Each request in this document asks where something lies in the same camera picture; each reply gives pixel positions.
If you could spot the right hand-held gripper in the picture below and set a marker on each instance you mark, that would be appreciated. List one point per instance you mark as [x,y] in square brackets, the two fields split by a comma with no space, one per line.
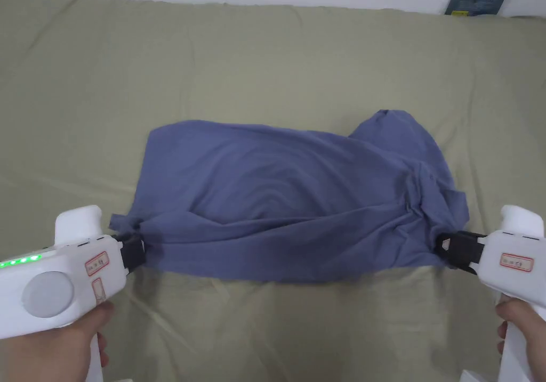
[516,267]

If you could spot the blue shirt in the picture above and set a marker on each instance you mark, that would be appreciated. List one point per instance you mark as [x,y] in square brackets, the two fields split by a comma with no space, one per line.
[273,194]

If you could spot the person's right hand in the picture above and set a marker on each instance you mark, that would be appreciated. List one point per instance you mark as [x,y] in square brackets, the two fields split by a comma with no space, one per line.
[522,318]

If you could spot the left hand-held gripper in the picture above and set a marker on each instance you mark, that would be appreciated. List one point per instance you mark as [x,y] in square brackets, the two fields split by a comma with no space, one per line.
[64,262]

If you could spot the person's left hand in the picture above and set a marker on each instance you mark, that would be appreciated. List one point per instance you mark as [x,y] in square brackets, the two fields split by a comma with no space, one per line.
[47,352]

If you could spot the bed with pale green sheet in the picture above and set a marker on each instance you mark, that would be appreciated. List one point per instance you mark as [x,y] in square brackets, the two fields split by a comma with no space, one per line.
[239,66]

